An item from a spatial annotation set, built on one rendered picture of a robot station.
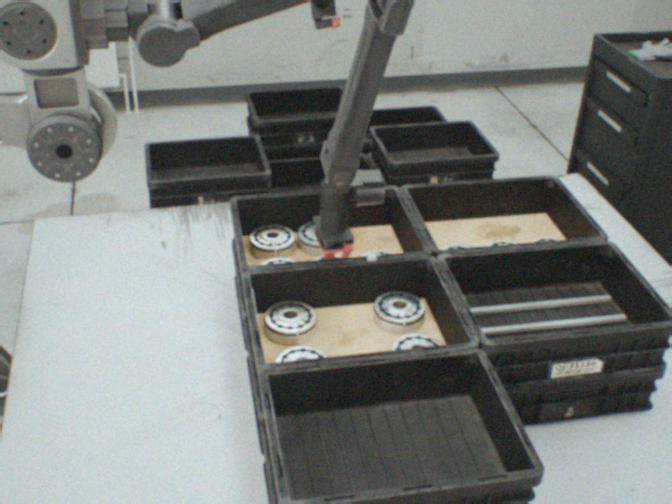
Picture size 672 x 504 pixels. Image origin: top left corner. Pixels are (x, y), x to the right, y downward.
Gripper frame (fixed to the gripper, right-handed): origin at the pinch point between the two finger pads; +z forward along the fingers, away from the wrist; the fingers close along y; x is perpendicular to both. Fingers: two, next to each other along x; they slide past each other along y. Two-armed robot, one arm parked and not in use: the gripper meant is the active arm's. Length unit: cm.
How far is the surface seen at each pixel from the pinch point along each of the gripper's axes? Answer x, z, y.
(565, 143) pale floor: -183, 88, 205
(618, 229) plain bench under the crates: -88, 17, 23
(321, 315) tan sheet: 5.2, 4.1, -12.0
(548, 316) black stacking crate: -40.6, 4.0, -22.6
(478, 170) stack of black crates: -78, 34, 92
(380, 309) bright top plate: -5.9, 1.2, -16.3
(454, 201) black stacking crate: -35.2, -1.0, 17.9
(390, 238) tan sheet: -17.8, 4.3, 13.1
